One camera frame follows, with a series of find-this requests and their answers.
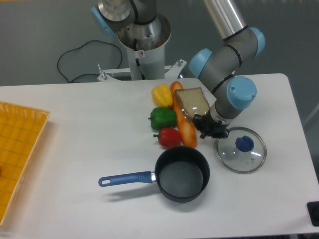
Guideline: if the red bell pepper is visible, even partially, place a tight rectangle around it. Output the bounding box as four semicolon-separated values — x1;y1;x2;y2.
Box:
153;128;181;148

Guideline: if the bagged toast slice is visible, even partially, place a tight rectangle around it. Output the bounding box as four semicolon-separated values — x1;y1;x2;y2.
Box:
173;87;210;121

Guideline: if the black corner device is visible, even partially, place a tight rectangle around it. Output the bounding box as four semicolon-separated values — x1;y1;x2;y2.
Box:
307;201;319;227

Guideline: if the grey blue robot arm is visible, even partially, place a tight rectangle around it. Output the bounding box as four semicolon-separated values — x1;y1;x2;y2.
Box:
91;0;265;138

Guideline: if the green bell pepper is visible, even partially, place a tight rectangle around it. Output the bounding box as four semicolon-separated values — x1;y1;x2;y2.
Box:
148;107;177;130

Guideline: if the dark blue saucepan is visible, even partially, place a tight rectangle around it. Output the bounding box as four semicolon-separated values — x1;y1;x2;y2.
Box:
98;146;210;203

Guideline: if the orange baguette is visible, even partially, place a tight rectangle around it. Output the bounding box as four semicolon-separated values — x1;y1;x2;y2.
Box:
170;81;197;148

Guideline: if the glass lid blue knob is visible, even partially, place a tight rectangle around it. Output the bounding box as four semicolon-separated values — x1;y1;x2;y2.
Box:
216;127;267;174

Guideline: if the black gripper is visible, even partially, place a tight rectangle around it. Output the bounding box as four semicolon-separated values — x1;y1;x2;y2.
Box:
192;114;229;139

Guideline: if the yellow plastic basket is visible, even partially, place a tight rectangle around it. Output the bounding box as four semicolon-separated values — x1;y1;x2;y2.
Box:
0;101;50;225

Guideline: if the yellow bell pepper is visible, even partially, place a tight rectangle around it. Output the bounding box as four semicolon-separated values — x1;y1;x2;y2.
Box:
151;84;173;108

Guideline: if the black floor cable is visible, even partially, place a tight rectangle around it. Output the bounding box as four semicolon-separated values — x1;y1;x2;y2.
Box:
57;40;123;84

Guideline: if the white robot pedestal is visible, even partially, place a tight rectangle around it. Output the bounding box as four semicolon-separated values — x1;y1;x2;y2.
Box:
97;13;187;83

